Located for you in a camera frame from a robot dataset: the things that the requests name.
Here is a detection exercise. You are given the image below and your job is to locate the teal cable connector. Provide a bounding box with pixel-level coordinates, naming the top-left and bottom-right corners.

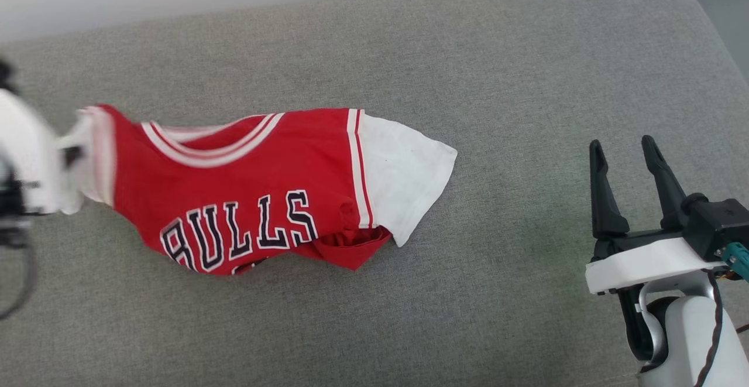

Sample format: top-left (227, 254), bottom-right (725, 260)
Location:
top-left (721, 243), bottom-right (749, 283)

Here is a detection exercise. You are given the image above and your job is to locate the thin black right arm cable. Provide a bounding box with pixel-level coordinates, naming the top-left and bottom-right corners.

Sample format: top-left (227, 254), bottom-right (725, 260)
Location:
top-left (693, 270), bottom-right (725, 387)

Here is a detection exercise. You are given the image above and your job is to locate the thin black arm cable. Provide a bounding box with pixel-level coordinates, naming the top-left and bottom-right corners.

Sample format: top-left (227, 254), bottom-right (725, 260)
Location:
top-left (693, 270), bottom-right (725, 387)
top-left (0, 241), bottom-right (38, 320)

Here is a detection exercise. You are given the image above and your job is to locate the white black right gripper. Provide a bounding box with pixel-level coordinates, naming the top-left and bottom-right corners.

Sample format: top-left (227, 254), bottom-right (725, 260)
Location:
top-left (585, 135), bottom-right (727, 296)

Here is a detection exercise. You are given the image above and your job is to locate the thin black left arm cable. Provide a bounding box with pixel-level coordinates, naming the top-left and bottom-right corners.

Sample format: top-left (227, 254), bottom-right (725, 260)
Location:
top-left (0, 241), bottom-right (38, 320)

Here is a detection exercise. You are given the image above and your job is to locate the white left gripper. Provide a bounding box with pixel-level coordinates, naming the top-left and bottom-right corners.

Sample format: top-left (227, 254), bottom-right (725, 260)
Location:
top-left (0, 88), bottom-right (84, 216)

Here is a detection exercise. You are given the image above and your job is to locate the red white Bulls jersey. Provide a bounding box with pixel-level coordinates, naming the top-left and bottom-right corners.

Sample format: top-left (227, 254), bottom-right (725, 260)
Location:
top-left (59, 104), bottom-right (458, 276)

